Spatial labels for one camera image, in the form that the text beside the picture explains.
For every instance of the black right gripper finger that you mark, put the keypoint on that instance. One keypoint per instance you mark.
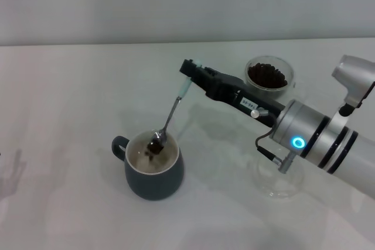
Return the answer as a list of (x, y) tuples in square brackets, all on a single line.
[(209, 73), (187, 70)]

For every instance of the coffee beans in glass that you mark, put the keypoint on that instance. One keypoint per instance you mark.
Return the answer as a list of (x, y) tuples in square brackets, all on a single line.
[(266, 74)]

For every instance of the scooped coffee beans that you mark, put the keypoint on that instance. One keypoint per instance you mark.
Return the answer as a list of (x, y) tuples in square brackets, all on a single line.
[(153, 148)]

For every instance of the dark grey mug white inside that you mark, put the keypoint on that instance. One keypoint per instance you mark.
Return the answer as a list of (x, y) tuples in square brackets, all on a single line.
[(158, 182)]

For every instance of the clear glass saucer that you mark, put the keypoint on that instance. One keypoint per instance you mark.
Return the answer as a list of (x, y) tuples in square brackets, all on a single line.
[(272, 185)]

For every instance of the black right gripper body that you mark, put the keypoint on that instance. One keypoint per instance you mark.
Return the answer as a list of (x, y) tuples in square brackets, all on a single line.
[(249, 99)]

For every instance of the clear double-wall glass cup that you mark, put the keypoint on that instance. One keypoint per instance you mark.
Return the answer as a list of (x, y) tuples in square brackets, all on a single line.
[(290, 70)]

